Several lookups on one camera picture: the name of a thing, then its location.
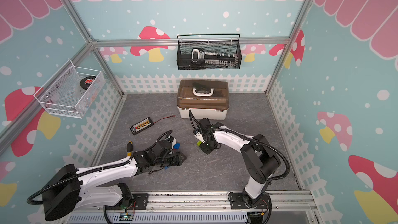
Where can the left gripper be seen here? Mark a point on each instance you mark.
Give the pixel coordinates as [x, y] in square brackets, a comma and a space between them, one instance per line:
[176, 158]

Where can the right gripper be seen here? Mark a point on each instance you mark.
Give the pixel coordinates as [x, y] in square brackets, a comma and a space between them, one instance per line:
[207, 151]

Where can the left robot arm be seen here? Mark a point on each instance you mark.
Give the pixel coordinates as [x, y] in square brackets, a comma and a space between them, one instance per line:
[74, 188]

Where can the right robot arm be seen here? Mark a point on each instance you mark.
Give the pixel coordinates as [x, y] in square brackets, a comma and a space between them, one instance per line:
[263, 162]

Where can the brown lid storage box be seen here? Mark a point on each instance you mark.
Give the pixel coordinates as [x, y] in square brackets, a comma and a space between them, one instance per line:
[203, 98]

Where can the black charger board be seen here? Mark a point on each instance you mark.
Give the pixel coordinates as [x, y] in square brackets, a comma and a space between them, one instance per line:
[141, 126]

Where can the green circuit board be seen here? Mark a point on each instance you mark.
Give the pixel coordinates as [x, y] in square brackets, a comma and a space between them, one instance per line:
[126, 217]

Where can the screwdriver bit set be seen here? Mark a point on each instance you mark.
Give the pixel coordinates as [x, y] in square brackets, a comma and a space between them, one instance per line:
[211, 59]

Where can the black tape roll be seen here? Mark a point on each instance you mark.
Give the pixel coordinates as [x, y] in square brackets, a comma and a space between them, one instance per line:
[86, 82]

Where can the yellow handled screwdriver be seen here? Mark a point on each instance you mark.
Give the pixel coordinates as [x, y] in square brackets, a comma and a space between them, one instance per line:
[130, 149]

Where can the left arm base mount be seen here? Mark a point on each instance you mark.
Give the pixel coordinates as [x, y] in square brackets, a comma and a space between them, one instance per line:
[131, 202]

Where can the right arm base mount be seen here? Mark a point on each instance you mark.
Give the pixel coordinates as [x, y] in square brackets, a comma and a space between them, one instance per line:
[244, 201]

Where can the black wire wall basket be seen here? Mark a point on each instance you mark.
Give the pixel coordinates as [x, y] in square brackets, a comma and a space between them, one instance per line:
[219, 43]

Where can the white wire wall basket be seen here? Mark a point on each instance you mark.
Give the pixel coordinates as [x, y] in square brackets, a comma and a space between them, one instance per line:
[62, 95]

